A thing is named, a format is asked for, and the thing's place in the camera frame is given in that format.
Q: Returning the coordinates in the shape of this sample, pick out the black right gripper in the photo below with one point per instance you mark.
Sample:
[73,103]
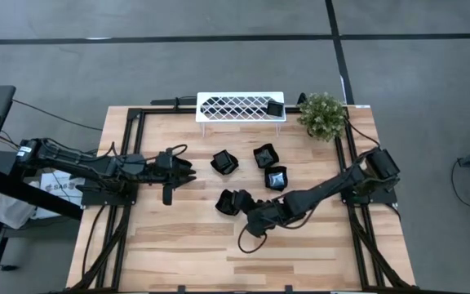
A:
[269,216]

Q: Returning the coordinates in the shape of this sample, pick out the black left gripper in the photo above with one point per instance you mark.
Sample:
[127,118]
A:
[165,171]

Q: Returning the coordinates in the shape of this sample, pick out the black cup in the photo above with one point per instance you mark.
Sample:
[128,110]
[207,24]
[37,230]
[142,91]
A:
[276,179]

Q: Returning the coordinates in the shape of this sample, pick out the black ridged mini plate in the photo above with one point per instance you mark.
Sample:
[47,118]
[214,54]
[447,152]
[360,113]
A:
[266,155]

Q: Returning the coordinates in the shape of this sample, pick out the small black square plate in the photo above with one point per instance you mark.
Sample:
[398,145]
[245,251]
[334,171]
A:
[275,108]

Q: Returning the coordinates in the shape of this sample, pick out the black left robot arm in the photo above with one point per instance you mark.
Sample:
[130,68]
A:
[80,163]

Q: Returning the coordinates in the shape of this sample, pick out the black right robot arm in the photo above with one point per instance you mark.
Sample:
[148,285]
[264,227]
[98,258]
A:
[333,183]

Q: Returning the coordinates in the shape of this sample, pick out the white lattice shelf rack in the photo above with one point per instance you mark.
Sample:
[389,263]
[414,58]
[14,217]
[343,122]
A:
[218,118]

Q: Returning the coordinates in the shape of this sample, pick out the small black edge clamp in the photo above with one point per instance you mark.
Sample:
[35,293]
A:
[181,289]
[288,289]

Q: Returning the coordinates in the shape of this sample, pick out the artificial green potted plant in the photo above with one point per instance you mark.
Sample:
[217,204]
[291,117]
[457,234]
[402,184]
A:
[322,114]

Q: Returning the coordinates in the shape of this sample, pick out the white printed bag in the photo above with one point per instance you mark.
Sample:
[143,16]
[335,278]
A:
[61,188]

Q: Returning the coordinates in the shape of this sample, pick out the white plastic bag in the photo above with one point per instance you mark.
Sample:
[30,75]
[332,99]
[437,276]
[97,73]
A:
[10,212]

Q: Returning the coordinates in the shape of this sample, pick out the black mounting bracket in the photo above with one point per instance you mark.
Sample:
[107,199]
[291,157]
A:
[165,101]
[302,99]

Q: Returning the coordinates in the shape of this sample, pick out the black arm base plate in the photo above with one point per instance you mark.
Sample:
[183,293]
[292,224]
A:
[386,198]
[96,199]

